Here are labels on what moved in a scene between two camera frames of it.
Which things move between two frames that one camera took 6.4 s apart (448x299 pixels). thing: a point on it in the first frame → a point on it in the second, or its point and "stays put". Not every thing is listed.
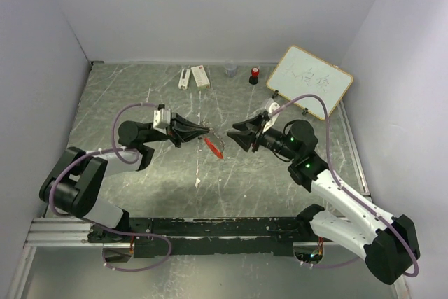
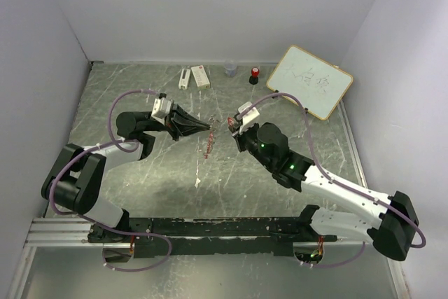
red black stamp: [253, 79] stays put
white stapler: [184, 78] stays put
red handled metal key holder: [215, 144] → [213, 122]
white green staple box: [201, 77] stays put
